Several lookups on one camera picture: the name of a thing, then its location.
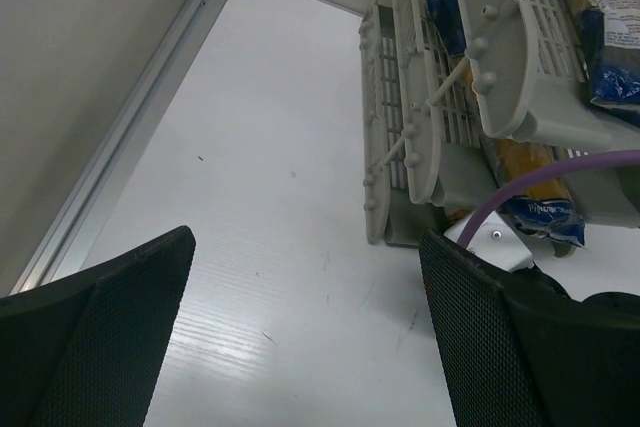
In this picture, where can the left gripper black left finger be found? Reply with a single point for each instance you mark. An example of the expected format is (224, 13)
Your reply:
(87, 350)

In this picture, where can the aluminium frame rail left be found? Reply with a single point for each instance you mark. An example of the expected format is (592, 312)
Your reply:
(72, 234)

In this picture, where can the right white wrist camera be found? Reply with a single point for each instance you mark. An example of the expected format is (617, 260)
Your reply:
(498, 244)

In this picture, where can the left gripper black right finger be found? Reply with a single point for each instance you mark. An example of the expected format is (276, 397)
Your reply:
(517, 350)

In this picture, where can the grey stacked tray shelf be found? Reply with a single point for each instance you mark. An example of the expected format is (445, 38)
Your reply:
(439, 75)

